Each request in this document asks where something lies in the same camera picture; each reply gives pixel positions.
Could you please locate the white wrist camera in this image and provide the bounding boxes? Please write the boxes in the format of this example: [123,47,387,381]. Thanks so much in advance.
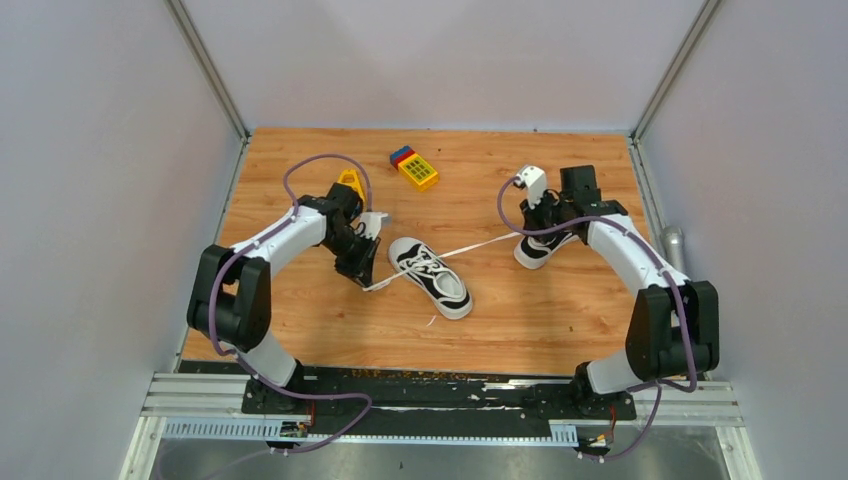
[512,165,548,209]
[355,211,391,241]

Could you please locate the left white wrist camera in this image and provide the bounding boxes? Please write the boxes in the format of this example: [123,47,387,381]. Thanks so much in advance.
[355,211,391,241]

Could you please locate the aluminium frame rail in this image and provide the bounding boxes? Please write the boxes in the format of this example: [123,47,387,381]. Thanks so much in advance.
[140,373,249,418]

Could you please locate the grey metal cylinder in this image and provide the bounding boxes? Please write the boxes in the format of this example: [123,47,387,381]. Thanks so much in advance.
[661,226,686,273]

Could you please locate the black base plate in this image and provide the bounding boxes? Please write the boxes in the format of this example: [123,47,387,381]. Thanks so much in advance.
[177,360,639,439]

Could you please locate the yellow triangle toy block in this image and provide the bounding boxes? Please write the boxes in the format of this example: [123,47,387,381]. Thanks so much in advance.
[337,168,368,203]

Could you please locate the white slotted cable duct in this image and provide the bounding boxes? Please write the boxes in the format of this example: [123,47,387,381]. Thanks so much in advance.
[162,417,579,446]

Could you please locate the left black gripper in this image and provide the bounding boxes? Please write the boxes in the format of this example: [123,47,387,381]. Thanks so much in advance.
[322,228,381,292]

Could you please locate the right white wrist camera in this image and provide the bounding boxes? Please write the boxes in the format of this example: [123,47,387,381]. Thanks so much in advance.
[512,165,548,209]

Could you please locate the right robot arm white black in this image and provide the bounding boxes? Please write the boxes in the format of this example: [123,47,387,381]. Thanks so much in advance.
[512,165,720,418]

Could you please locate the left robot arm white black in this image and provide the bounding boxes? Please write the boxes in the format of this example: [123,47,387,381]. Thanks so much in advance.
[186,183,390,413]

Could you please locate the colourful toy block stack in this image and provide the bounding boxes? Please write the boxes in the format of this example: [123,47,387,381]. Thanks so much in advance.
[389,145,440,192]

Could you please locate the black white sneaker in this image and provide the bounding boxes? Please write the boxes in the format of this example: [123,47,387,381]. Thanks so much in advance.
[513,230,578,270]

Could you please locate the white shoe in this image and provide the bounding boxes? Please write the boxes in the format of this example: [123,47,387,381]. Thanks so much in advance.
[388,237,473,320]

